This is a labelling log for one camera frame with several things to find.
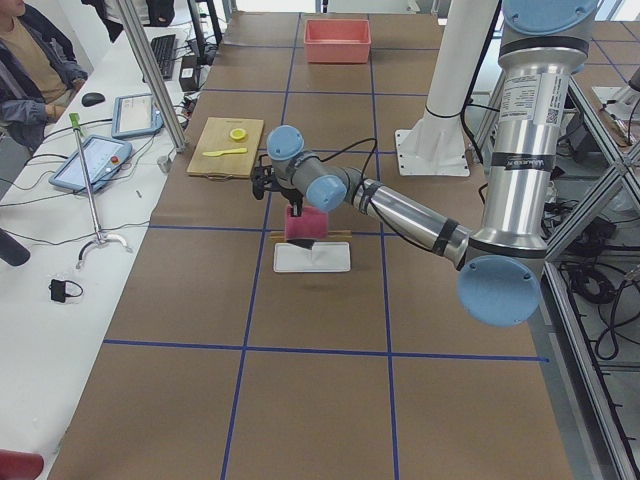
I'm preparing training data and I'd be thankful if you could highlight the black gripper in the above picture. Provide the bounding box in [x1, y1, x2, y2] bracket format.
[251, 160, 303, 217]

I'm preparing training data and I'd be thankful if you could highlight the magenta wiping cloth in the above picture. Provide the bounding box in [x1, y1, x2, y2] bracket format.
[284, 205, 328, 241]

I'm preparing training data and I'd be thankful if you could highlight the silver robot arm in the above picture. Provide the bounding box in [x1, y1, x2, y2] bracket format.
[251, 1, 597, 327]

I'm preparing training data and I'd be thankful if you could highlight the wooden rack rod inner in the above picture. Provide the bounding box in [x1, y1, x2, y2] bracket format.
[268, 230, 353, 242]

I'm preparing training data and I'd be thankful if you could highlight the white rack tray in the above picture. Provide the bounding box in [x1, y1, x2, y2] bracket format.
[273, 242, 351, 273]

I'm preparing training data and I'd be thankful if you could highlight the yellow plastic knife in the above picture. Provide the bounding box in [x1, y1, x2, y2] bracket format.
[202, 147, 248, 158]

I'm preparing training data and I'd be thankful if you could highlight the yellow lemon slice toy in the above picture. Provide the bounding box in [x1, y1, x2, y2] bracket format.
[229, 128, 247, 142]

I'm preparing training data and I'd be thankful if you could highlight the bamboo cutting board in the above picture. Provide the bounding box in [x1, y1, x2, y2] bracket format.
[187, 117, 264, 179]

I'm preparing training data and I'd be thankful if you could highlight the black power box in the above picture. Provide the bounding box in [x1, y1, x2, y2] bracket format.
[178, 55, 201, 92]

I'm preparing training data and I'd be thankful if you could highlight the pink plastic bin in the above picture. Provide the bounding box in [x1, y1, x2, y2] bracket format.
[304, 19, 371, 64]

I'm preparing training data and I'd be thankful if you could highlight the teach pendant far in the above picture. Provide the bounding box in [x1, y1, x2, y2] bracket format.
[111, 94, 164, 139]

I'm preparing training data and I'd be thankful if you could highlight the teach pendant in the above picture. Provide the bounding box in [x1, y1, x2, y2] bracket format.
[111, 94, 164, 139]
[49, 135, 132, 192]

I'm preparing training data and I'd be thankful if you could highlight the metal grabber stick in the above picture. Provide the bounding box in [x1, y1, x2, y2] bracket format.
[69, 112, 133, 270]

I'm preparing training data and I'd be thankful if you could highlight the teach pendant near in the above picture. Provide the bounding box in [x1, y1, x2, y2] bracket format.
[49, 135, 132, 192]

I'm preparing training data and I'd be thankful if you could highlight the black keyboard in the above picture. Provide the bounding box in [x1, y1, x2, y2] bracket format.
[150, 34, 177, 80]

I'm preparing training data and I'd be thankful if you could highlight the black computer mouse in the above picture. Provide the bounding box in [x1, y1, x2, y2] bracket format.
[81, 92, 106, 107]

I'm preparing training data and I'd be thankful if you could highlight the seated person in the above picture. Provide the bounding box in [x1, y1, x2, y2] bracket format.
[1, 1, 88, 151]

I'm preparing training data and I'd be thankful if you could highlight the red cylinder object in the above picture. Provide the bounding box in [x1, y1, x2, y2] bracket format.
[0, 449, 44, 480]

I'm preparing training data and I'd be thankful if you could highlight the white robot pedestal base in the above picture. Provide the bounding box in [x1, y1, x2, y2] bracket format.
[395, 0, 501, 177]

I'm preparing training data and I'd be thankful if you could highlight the aluminium frame post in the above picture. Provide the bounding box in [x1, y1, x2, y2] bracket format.
[116, 0, 187, 153]

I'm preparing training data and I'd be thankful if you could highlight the small black strap device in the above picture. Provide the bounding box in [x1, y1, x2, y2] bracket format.
[49, 279, 84, 303]

